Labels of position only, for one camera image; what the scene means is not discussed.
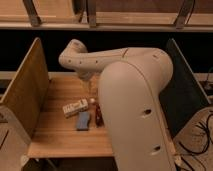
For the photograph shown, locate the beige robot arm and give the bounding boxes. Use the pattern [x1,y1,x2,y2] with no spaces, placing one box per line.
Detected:
[59,39,176,171]

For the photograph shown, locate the white rectangular eraser box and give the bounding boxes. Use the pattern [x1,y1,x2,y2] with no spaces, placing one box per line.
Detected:
[62,99,88,118]

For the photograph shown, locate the dark red bottle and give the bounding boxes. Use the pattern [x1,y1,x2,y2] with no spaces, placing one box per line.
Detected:
[90,98,104,127]

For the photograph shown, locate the blue rectangular block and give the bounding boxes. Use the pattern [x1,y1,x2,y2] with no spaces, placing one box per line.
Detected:
[76,112,90,131]

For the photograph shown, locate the right dark side panel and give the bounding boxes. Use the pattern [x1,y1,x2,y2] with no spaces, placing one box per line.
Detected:
[160,39,211,138]

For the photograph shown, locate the left wooden side panel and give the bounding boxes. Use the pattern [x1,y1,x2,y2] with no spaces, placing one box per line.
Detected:
[0,38,49,142]

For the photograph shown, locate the wooden shelf with brackets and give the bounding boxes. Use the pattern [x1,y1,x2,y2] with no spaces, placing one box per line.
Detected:
[0,0,213,33]

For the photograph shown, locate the black cables on floor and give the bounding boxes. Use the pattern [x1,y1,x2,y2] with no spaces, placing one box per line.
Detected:
[178,109,213,171]

